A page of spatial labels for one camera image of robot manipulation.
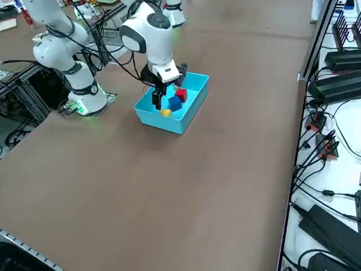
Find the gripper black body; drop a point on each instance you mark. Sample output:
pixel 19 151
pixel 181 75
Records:
pixel 149 77

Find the yellow block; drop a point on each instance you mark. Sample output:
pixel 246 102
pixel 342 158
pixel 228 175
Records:
pixel 166 113

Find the blue block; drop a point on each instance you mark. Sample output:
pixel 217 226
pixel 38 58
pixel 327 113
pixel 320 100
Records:
pixel 175 104

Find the red block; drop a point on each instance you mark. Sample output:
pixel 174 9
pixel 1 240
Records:
pixel 182 95

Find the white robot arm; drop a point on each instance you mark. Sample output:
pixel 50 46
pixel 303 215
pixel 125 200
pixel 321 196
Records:
pixel 173 14
pixel 152 42

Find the cyan plastic box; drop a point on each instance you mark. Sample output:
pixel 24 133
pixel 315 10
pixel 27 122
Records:
pixel 194 93

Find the red printed card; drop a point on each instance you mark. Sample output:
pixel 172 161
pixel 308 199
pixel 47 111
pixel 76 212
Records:
pixel 28 17

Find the red black hub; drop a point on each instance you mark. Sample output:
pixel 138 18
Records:
pixel 327 146
pixel 317 121

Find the wooden board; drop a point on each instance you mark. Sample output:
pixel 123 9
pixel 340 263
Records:
pixel 7 26

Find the ribbed power brick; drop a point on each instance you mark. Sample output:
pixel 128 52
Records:
pixel 344 60
pixel 335 87

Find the black comb rack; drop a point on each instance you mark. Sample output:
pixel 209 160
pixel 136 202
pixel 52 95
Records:
pixel 342 36

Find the long black power brick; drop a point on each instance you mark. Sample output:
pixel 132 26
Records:
pixel 324 228
pixel 327 264

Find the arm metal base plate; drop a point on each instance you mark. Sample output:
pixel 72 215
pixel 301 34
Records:
pixel 111 97

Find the black aluminium frame stand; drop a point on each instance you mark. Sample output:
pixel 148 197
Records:
pixel 28 84

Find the white post foot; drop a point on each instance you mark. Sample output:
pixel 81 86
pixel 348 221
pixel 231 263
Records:
pixel 304 77

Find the grey aluminium post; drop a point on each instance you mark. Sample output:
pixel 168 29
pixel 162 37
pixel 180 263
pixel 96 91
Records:
pixel 317 39

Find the silver slotted rail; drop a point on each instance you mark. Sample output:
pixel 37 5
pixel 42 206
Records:
pixel 28 248

